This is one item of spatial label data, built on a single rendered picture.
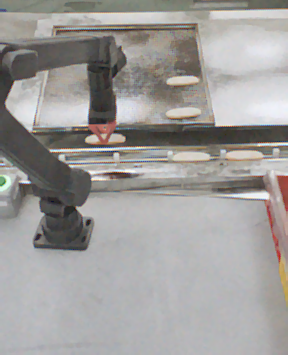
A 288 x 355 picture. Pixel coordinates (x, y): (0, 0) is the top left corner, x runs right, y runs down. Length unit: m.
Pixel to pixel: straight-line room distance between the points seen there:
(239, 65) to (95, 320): 0.91
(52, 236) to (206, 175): 0.39
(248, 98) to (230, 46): 0.26
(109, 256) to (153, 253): 0.09
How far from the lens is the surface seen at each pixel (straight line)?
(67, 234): 1.06
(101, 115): 1.11
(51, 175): 0.93
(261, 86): 1.47
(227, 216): 1.14
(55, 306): 1.00
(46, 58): 0.84
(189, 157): 1.24
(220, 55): 1.57
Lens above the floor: 1.62
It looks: 35 degrees down
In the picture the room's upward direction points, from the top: straight up
